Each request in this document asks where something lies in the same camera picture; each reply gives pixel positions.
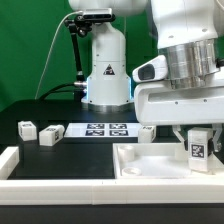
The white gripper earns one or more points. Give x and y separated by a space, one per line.
156 103

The white square tabletop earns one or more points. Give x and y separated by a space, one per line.
160 161

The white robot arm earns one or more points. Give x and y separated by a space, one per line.
175 66

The white U-shaped fence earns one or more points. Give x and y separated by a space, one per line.
197 189

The white fiducial marker sheet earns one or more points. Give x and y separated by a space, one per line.
100 130

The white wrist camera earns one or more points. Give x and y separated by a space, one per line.
153 70

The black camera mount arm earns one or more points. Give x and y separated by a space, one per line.
80 26

